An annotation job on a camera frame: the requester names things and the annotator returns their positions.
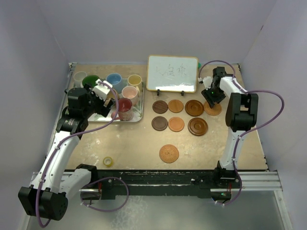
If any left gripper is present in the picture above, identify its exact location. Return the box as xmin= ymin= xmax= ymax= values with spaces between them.
xmin=83 ymin=82 xmax=114 ymax=118

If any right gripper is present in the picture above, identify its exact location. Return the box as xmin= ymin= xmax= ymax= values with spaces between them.
xmin=202 ymin=84 xmax=226 ymax=108

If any woven rattan coaster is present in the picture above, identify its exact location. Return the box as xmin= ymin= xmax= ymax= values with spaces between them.
xmin=203 ymin=102 xmax=222 ymax=116
xmin=159 ymin=144 xmax=179 ymax=163

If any white mug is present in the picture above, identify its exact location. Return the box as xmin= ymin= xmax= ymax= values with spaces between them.
xmin=73 ymin=71 xmax=87 ymax=88

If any ringed brown wood coaster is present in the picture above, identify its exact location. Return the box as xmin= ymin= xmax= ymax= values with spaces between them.
xmin=188 ymin=117 xmax=208 ymax=136

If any light wood coaster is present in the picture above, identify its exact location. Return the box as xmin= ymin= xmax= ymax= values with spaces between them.
xmin=168 ymin=117 xmax=185 ymax=132
xmin=168 ymin=100 xmax=184 ymax=113

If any floral serving tray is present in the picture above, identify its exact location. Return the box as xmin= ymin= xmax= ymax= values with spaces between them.
xmin=88 ymin=82 xmax=144 ymax=123

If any dark walnut coaster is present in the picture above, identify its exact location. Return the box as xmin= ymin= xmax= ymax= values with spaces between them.
xmin=152 ymin=100 xmax=168 ymax=114
xmin=152 ymin=116 xmax=168 ymax=131

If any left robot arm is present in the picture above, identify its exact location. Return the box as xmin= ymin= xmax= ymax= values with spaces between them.
xmin=18 ymin=80 xmax=117 ymax=220

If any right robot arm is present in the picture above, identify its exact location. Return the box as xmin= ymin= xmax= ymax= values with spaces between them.
xmin=201 ymin=67 xmax=259 ymax=187

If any green interior mug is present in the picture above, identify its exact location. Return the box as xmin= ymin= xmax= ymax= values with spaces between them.
xmin=82 ymin=75 xmax=100 ymax=87

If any red floral mug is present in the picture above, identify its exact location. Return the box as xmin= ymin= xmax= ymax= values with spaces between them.
xmin=111 ymin=98 xmax=134 ymax=121

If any light blue mug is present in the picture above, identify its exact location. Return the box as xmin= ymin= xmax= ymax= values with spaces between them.
xmin=106 ymin=73 xmax=124 ymax=94

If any pink mug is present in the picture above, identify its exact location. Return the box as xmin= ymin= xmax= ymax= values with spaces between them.
xmin=121 ymin=86 xmax=141 ymax=105

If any yellow-framed whiteboard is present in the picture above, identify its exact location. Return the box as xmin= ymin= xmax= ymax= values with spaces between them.
xmin=146 ymin=55 xmax=199 ymax=93

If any pale yellow mug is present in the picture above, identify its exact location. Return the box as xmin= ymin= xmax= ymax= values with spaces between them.
xmin=128 ymin=74 xmax=142 ymax=91

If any yellow tape roll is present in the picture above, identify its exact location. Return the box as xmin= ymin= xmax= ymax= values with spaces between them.
xmin=103 ymin=157 xmax=113 ymax=167

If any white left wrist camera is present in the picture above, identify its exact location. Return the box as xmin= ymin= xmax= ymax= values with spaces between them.
xmin=92 ymin=80 xmax=113 ymax=101

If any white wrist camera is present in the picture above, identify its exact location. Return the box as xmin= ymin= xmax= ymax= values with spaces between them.
xmin=198 ymin=76 xmax=213 ymax=89
xmin=92 ymin=80 xmax=113 ymax=101

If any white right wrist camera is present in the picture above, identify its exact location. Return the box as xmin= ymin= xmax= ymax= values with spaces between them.
xmin=198 ymin=76 xmax=213 ymax=89

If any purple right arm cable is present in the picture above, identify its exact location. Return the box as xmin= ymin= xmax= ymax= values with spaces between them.
xmin=198 ymin=59 xmax=286 ymax=209

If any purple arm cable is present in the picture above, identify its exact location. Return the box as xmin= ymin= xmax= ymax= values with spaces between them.
xmin=198 ymin=59 xmax=286 ymax=209
xmin=35 ymin=80 xmax=130 ymax=228

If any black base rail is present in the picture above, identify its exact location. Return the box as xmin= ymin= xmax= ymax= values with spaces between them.
xmin=69 ymin=169 xmax=242 ymax=201

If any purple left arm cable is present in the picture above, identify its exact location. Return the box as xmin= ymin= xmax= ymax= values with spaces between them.
xmin=35 ymin=80 xmax=130 ymax=228

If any aluminium frame rail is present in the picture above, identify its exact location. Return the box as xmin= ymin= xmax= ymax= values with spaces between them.
xmin=27 ymin=171 xmax=283 ymax=192

